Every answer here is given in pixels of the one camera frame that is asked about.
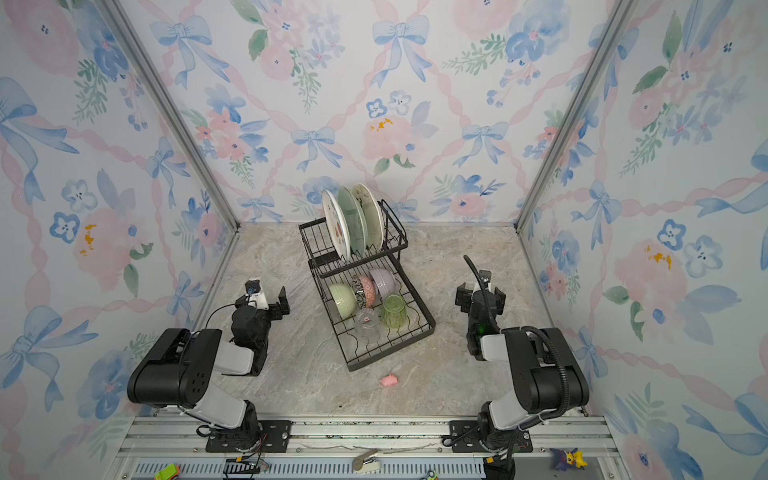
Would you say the pink eraser piece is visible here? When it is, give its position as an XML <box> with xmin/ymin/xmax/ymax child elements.
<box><xmin>380</xmin><ymin>374</ymin><xmax>399</xmax><ymax>388</ymax></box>

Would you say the white floral plate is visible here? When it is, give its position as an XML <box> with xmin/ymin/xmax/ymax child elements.
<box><xmin>322</xmin><ymin>190</ymin><xmax>351</xmax><ymax>260</ymax></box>

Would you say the green glass cup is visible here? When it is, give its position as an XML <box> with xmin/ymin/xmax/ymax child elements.
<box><xmin>381</xmin><ymin>294</ymin><xmax>409</xmax><ymax>330</ymax></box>

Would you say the pale green plate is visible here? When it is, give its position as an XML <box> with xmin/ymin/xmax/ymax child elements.
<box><xmin>338</xmin><ymin>187</ymin><xmax>367</xmax><ymax>257</ymax></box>

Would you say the aluminium rail frame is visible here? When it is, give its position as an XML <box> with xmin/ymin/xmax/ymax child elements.
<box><xmin>105</xmin><ymin>414</ymin><xmax>630</xmax><ymax>479</ymax></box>

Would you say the left aluminium corner post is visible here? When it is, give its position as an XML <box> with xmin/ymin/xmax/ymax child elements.
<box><xmin>95</xmin><ymin>1</ymin><xmax>240</xmax><ymax>232</ymax></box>

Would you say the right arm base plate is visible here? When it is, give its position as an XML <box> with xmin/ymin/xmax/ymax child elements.
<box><xmin>441</xmin><ymin>420</ymin><xmax>533</xmax><ymax>455</ymax></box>

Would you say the red white patterned bowl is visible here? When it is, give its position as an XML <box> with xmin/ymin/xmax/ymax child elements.
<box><xmin>352</xmin><ymin>275</ymin><xmax>377</xmax><ymax>308</ymax></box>

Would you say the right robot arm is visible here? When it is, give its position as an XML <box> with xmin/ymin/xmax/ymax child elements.
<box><xmin>444</xmin><ymin>284</ymin><xmax>590</xmax><ymax>452</ymax></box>

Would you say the clear glass cup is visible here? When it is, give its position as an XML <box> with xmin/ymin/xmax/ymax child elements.
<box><xmin>354</xmin><ymin>308</ymin><xmax>380</xmax><ymax>340</ymax></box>

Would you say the light green ceramic bowl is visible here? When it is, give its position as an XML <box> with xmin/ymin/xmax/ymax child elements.
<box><xmin>329</xmin><ymin>283</ymin><xmax>358</xmax><ymax>320</ymax></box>

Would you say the cream patterned plate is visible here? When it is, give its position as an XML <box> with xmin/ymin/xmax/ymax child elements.
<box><xmin>352</xmin><ymin>183</ymin><xmax>385</xmax><ymax>249</ymax></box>

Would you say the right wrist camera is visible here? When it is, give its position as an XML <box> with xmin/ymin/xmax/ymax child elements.
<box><xmin>478</xmin><ymin>270</ymin><xmax>492</xmax><ymax>293</ymax></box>

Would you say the black wire dish rack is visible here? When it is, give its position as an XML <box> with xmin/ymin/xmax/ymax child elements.
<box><xmin>299</xmin><ymin>200</ymin><xmax>436</xmax><ymax>372</ymax></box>

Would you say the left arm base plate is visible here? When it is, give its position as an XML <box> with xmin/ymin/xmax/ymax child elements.
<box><xmin>205</xmin><ymin>420</ymin><xmax>292</xmax><ymax>454</ymax></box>

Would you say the lavender ceramic bowl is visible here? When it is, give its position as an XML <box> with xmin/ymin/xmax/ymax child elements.
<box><xmin>369</xmin><ymin>268</ymin><xmax>400</xmax><ymax>300</ymax></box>

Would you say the green yellow small toy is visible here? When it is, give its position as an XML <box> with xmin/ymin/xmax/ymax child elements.
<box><xmin>154</xmin><ymin>463</ymin><xmax>180</xmax><ymax>480</ymax></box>

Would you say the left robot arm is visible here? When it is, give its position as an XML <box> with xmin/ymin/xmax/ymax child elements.
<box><xmin>127</xmin><ymin>288</ymin><xmax>290</xmax><ymax>452</ymax></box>

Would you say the aluminium corner post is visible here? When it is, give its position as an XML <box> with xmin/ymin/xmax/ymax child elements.
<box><xmin>95</xmin><ymin>1</ymin><xmax>240</xmax><ymax>232</ymax></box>
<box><xmin>514</xmin><ymin>0</ymin><xmax>636</xmax><ymax>237</ymax></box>

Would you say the right aluminium corner post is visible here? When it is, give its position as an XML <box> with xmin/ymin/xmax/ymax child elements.
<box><xmin>514</xmin><ymin>0</ymin><xmax>636</xmax><ymax>237</ymax></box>

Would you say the purple yellow toy figure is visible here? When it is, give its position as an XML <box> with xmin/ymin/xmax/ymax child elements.
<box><xmin>551</xmin><ymin>448</ymin><xmax>588</xmax><ymax>471</ymax></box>

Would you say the black corrugated cable hose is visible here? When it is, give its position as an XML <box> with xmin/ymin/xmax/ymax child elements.
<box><xmin>463</xmin><ymin>254</ymin><xmax>571</xmax><ymax>421</ymax></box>

